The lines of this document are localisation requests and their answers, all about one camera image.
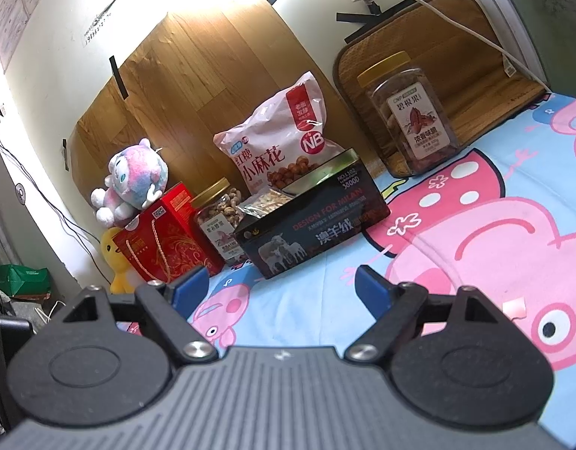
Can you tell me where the blue cartoon printed bedsheet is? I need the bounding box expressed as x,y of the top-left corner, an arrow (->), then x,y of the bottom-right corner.
187,89 -> 576,438

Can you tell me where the clear nut packet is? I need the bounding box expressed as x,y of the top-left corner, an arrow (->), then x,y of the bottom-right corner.
238,186 -> 299,219

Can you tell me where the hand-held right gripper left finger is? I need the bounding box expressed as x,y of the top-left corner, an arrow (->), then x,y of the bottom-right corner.
62,265 -> 219,365

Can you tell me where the green cardboard box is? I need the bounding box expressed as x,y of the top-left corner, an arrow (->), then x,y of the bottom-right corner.
0,264 -> 53,302

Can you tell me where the wall poster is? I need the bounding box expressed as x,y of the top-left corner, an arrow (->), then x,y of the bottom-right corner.
0,0 -> 67,76

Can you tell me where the red gift box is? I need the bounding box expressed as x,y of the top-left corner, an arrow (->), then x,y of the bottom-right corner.
112,182 -> 226,288

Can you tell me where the pink snack bag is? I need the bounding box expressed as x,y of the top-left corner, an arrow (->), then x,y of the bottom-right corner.
213,71 -> 347,195

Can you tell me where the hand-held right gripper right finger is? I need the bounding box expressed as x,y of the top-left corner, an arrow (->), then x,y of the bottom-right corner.
343,265 -> 510,365

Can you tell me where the dark window pane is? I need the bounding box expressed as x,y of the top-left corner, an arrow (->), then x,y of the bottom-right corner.
456,0 -> 576,91

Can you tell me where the tall clear jar gold lid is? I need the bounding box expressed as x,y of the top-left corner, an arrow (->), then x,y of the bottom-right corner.
356,51 -> 460,179

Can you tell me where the brown woven mat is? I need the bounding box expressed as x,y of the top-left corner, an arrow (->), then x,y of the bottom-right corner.
332,0 -> 549,176

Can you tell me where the small clear nut jar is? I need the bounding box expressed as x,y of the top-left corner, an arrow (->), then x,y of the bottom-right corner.
191,177 -> 247,268

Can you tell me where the wooden board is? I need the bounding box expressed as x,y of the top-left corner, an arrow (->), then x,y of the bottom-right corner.
67,0 -> 388,200

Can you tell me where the pink plush toy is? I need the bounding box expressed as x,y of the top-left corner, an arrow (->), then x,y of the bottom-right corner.
90,138 -> 169,228

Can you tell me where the yellow plush toy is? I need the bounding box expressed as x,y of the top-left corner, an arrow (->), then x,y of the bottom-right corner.
99,226 -> 144,294

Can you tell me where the black printed box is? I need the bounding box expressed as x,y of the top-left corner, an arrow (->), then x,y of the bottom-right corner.
233,148 -> 392,280

